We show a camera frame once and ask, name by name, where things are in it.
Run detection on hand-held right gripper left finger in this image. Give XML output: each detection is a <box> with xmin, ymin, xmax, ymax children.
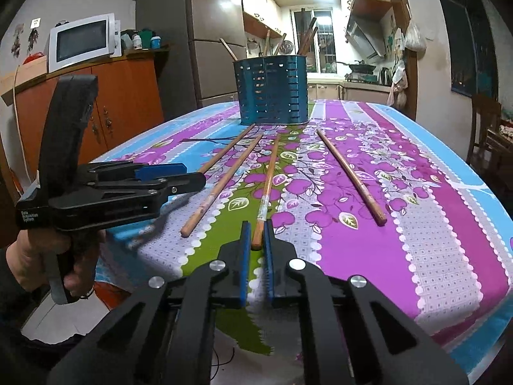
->
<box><xmin>47</xmin><ymin>220</ymin><xmax>252</xmax><ymax>385</ymax></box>

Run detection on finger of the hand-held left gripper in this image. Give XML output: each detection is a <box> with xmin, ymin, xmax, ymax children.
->
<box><xmin>86</xmin><ymin>161</ymin><xmax>187</xmax><ymax>182</ymax></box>
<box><xmin>96</xmin><ymin>172</ymin><xmax>206</xmax><ymax>206</ymax></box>

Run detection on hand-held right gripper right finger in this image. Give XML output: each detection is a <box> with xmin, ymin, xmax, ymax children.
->
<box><xmin>262</xmin><ymin>218</ymin><xmax>469</xmax><ymax>385</ymax></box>

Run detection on blue perforated utensil holder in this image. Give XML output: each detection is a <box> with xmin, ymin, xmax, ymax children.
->
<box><xmin>233</xmin><ymin>55</ymin><xmax>309</xmax><ymax>126</ymax></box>

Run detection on person's left forearm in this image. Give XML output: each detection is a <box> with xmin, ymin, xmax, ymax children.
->
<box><xmin>0</xmin><ymin>246</ymin><xmax>45</xmax><ymax>329</ymax></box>

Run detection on person's left hand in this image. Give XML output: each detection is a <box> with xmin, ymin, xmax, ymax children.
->
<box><xmin>8</xmin><ymin>227</ymin><xmax>105</xmax><ymax>301</ymax></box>

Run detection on orange wooden cabinet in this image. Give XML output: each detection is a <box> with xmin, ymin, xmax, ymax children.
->
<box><xmin>0</xmin><ymin>48</ymin><xmax>170</xmax><ymax>193</ymax></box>

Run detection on grey refrigerator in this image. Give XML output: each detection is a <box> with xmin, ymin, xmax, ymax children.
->
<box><xmin>136</xmin><ymin>0</ymin><xmax>246</xmax><ymax>119</ymax></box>

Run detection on floral striped tablecloth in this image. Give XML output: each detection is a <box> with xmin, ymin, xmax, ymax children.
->
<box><xmin>86</xmin><ymin>99</ymin><xmax>513</xmax><ymax>373</ymax></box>

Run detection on cardboard box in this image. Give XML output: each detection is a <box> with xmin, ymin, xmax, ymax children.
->
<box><xmin>0</xmin><ymin>57</ymin><xmax>49</xmax><ymax>106</ymax></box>

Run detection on white microwave oven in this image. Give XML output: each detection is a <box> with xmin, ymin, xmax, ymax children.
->
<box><xmin>49</xmin><ymin>13</ymin><xmax>122</xmax><ymax>73</ymax></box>

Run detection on beige kitchen base cabinets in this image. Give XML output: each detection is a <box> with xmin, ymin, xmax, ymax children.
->
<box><xmin>308</xmin><ymin>81</ymin><xmax>391</xmax><ymax>106</ymax></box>

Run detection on kitchen window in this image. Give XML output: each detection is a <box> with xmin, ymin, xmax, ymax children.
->
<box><xmin>291</xmin><ymin>7</ymin><xmax>335</xmax><ymax>73</ymax></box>

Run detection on gas stove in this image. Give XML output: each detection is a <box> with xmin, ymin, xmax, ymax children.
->
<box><xmin>345</xmin><ymin>71</ymin><xmax>379</xmax><ymax>83</ymax></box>

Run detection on black wok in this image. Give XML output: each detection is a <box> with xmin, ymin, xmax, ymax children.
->
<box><xmin>336</xmin><ymin>60</ymin><xmax>378</xmax><ymax>73</ymax></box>

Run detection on pink hanging cloth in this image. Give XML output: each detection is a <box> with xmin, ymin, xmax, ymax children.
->
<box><xmin>386</xmin><ymin>60</ymin><xmax>408</xmax><ymax>107</ymax></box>

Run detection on steel range hood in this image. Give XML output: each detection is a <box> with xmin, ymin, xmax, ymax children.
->
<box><xmin>345</xmin><ymin>10</ymin><xmax>387</xmax><ymax>60</ymax></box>

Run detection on dark wooden chair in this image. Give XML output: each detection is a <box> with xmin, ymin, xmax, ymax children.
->
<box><xmin>467</xmin><ymin>93</ymin><xmax>513</xmax><ymax>197</ymax></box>

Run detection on hanging plastic bag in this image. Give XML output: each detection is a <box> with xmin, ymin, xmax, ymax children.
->
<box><xmin>404</xmin><ymin>19</ymin><xmax>427</xmax><ymax>53</ymax></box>

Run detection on thin black wire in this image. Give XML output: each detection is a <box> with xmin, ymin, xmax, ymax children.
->
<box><xmin>210</xmin><ymin>347</ymin><xmax>237</xmax><ymax>381</ymax></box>

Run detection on white cord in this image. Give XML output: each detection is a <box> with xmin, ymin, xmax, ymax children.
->
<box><xmin>12</xmin><ymin>66</ymin><xmax>35</xmax><ymax>183</ymax></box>

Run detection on dark wall stickers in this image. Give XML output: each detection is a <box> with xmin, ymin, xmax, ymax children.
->
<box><xmin>10</xmin><ymin>24</ymin><xmax>41</xmax><ymax>57</ymax></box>

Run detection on brown wooden door frame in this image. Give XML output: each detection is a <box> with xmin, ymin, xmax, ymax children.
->
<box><xmin>385</xmin><ymin>0</ymin><xmax>419</xmax><ymax>123</ymax></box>

